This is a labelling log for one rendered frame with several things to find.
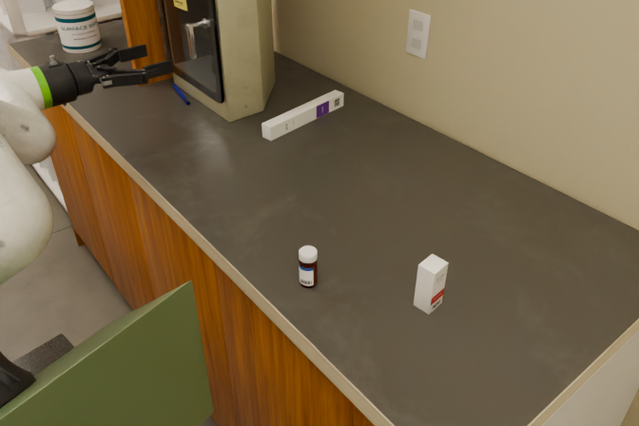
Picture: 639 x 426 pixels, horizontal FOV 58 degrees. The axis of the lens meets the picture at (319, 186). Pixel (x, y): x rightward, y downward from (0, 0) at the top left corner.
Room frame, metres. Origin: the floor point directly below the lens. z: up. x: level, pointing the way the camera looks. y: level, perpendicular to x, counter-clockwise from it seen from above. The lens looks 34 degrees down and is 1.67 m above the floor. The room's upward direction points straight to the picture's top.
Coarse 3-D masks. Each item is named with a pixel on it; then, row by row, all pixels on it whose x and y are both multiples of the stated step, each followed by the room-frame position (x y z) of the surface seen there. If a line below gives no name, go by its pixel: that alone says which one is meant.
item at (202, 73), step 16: (192, 0) 1.46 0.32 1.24; (208, 0) 1.39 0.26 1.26; (176, 16) 1.54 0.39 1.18; (192, 16) 1.47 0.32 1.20; (208, 16) 1.40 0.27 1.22; (176, 32) 1.55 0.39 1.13; (208, 32) 1.40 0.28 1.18; (176, 48) 1.56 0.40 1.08; (208, 48) 1.41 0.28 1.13; (176, 64) 1.58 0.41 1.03; (192, 64) 1.49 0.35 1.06; (208, 64) 1.42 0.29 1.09; (192, 80) 1.50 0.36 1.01; (208, 80) 1.43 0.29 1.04; (208, 96) 1.44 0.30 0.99
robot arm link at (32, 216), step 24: (0, 144) 0.59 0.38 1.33; (0, 168) 0.55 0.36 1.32; (24, 168) 0.58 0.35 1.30; (0, 192) 0.52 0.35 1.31; (24, 192) 0.53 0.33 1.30; (0, 216) 0.49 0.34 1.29; (24, 216) 0.51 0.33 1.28; (48, 216) 0.54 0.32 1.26; (0, 240) 0.48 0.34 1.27; (24, 240) 0.50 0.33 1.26; (48, 240) 0.54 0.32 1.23; (0, 264) 0.48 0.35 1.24; (24, 264) 0.50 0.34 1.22
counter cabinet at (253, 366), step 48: (96, 144) 1.45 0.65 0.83; (96, 192) 1.56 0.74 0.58; (144, 192) 1.20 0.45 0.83; (96, 240) 1.71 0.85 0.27; (144, 240) 1.27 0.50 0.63; (192, 240) 1.01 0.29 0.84; (144, 288) 1.35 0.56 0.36; (240, 288) 0.85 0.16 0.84; (240, 336) 0.87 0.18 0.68; (240, 384) 0.89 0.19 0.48; (288, 384) 0.73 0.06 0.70; (624, 384) 0.73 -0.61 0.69
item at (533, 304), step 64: (128, 64) 1.79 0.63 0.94; (128, 128) 1.35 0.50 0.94; (192, 128) 1.35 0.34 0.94; (256, 128) 1.35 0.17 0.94; (320, 128) 1.35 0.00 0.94; (384, 128) 1.35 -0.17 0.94; (192, 192) 1.05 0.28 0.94; (256, 192) 1.05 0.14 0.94; (320, 192) 1.05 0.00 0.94; (384, 192) 1.05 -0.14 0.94; (448, 192) 1.05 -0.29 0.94; (512, 192) 1.05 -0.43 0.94; (256, 256) 0.84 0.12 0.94; (320, 256) 0.84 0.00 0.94; (384, 256) 0.84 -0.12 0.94; (448, 256) 0.84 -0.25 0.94; (512, 256) 0.84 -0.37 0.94; (576, 256) 0.84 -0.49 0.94; (320, 320) 0.67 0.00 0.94; (384, 320) 0.67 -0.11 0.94; (448, 320) 0.67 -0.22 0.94; (512, 320) 0.67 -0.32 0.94; (576, 320) 0.67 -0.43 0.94; (384, 384) 0.55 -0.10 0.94; (448, 384) 0.55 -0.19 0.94; (512, 384) 0.55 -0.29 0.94; (576, 384) 0.56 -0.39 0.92
